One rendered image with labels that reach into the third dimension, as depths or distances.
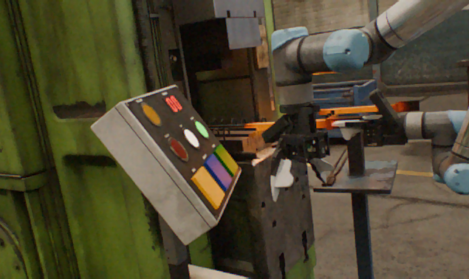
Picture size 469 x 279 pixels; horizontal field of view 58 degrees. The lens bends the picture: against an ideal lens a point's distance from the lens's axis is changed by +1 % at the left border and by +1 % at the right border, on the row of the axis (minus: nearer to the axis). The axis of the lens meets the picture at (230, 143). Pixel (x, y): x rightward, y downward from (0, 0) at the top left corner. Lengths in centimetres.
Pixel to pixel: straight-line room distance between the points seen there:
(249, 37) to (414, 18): 71
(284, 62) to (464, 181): 52
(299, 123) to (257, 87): 87
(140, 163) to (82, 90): 70
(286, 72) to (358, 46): 15
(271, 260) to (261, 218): 16
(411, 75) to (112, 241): 813
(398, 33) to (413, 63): 827
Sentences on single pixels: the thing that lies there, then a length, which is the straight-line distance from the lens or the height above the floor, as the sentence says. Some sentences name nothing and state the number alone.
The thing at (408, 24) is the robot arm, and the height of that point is 126.
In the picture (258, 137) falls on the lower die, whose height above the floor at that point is 96.
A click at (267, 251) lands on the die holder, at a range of 143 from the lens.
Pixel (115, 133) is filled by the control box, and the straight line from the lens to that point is 77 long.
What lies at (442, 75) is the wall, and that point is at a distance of 901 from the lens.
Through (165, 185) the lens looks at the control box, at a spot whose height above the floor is 104.
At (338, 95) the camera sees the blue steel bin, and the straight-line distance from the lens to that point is 514.
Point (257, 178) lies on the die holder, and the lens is 133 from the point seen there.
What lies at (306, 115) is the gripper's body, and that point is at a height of 112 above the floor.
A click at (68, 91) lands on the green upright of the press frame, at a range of 149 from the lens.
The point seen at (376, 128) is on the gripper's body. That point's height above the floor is 99.
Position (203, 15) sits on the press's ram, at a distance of 132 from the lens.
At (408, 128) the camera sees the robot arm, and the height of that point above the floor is 99.
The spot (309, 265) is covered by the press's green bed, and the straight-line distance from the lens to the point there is 176.
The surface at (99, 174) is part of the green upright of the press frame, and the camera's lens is 147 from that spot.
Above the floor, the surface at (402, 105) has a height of 94.
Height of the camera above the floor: 125
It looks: 12 degrees down
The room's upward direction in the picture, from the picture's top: 8 degrees counter-clockwise
